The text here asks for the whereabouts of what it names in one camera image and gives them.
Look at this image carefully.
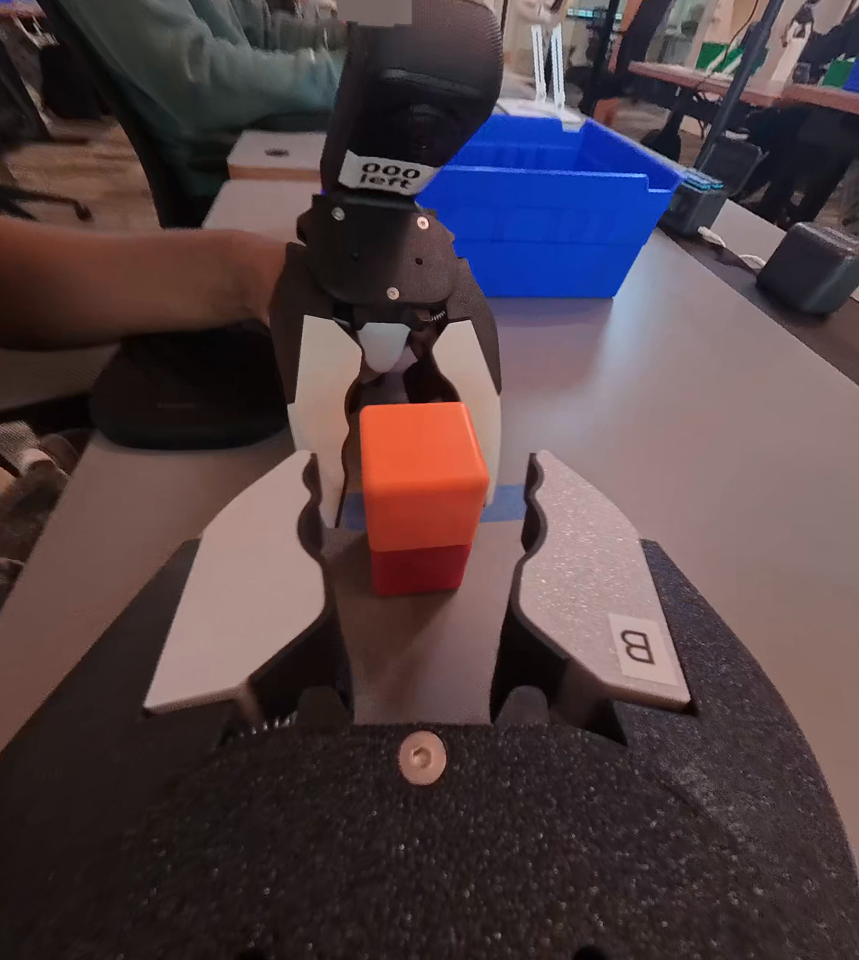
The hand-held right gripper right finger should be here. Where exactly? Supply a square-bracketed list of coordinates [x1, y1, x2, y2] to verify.
[489, 448, 693, 745]

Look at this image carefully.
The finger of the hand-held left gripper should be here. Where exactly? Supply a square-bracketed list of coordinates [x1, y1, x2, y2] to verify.
[285, 313, 368, 528]
[403, 318, 506, 505]

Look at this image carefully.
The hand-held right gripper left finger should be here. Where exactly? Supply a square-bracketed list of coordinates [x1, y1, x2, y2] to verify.
[143, 450, 354, 727]

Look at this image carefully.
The orange foam cube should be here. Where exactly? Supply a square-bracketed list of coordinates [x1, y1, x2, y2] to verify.
[359, 401, 491, 553]

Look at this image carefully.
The blue plastic bin with tag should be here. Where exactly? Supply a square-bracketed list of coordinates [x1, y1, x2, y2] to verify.
[416, 112, 687, 300]

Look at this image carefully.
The red foam cube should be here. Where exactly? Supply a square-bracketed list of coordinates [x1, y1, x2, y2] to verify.
[368, 541, 473, 598]

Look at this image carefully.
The person's left forearm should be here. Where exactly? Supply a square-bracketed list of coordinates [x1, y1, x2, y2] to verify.
[0, 213, 288, 350]

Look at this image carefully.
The blue tape strip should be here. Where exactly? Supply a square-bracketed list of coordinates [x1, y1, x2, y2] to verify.
[341, 484, 530, 528]

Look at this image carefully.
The tan desk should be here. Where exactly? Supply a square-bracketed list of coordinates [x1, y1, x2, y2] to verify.
[225, 129, 329, 183]

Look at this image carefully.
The white display stand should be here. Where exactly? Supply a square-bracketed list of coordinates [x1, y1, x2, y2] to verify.
[529, 21, 572, 108]

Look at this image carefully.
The black box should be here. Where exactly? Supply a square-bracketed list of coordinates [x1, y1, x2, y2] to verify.
[694, 137, 766, 198]

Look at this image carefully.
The dark grey power station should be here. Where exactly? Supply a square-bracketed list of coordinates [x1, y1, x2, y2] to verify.
[755, 221, 859, 316]

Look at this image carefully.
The black light stand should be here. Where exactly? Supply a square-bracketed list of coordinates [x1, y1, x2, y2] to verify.
[690, 0, 789, 172]

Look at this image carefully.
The green box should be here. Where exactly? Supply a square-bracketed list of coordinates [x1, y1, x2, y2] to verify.
[698, 41, 747, 78]

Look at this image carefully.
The black office chair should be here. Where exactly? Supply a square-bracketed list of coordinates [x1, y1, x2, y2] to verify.
[0, 0, 97, 222]

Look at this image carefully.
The wooden desk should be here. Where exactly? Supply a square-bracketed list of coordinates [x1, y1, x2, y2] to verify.
[626, 61, 859, 129]

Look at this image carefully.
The white cable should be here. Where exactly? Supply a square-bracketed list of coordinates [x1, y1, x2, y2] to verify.
[698, 227, 767, 273]

